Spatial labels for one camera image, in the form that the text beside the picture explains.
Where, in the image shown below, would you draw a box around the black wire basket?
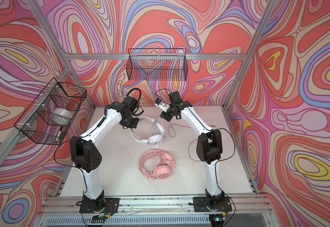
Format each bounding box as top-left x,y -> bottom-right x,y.
126,47 -> 188,81
14,78 -> 86,145

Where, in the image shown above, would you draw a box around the left black wire basket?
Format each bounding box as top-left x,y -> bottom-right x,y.
14,78 -> 86,145

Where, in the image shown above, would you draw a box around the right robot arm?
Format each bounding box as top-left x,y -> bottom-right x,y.
155,98 -> 232,213

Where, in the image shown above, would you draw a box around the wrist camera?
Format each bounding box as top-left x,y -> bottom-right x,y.
123,88 -> 144,116
155,98 -> 170,113

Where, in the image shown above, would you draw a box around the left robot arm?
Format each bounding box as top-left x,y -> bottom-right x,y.
68,101 -> 139,215

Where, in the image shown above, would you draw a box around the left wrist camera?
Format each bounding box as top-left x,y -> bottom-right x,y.
123,88 -> 144,116

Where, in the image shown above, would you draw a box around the aluminium front rail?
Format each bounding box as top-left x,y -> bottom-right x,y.
40,194 -> 273,215

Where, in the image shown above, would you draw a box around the pink headphone cable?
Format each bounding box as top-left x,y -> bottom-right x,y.
141,150 -> 176,176

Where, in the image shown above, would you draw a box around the pink cat-ear headphones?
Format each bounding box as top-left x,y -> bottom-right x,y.
138,149 -> 176,180

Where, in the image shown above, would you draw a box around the white headphones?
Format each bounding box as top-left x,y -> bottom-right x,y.
130,116 -> 165,145

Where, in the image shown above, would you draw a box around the rear black wire basket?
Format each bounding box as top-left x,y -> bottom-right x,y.
126,47 -> 188,81

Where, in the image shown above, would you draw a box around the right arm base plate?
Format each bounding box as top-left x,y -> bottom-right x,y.
189,196 -> 233,213

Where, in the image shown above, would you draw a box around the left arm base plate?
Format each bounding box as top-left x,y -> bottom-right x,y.
79,197 -> 120,214

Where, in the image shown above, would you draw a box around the slotted grey cable duct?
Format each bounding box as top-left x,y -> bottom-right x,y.
38,215 -> 210,227

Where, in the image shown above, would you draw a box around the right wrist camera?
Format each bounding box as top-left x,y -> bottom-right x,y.
155,98 -> 170,113

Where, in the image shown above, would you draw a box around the white tape roll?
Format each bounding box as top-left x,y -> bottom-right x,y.
50,108 -> 73,126

